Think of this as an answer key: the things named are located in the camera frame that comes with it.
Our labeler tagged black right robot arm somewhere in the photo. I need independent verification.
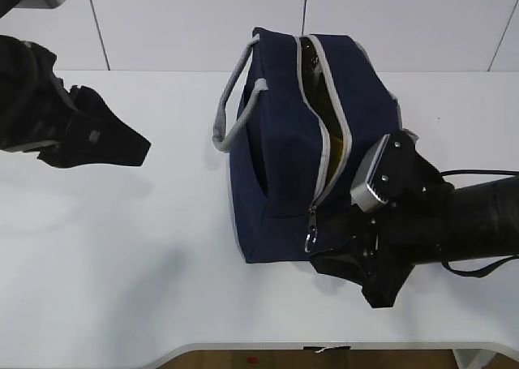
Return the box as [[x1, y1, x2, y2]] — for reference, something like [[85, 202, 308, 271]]
[[310, 176, 518, 308]]

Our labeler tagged yellow pear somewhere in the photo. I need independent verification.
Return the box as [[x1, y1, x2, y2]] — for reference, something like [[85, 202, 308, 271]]
[[326, 135, 344, 181]]

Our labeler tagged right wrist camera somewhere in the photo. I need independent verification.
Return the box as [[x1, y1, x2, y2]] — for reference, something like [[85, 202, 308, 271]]
[[350, 131, 454, 213]]

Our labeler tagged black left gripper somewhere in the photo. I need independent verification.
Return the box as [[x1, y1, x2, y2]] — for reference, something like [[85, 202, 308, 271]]
[[37, 85, 151, 169]]

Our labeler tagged black cable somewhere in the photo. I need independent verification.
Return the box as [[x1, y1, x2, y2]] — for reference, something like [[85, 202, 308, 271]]
[[440, 169, 519, 280]]

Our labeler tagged navy blue lunch bag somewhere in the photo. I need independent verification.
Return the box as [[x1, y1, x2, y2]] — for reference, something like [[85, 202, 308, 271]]
[[212, 28, 402, 264]]

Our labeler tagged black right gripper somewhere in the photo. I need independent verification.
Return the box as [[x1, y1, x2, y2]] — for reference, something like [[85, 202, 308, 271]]
[[309, 204, 414, 308]]

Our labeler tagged white table leg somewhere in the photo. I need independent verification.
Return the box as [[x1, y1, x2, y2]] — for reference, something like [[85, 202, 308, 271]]
[[453, 349, 497, 369]]

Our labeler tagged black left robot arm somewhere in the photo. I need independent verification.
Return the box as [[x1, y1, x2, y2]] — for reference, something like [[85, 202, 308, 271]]
[[1, 36, 151, 169]]

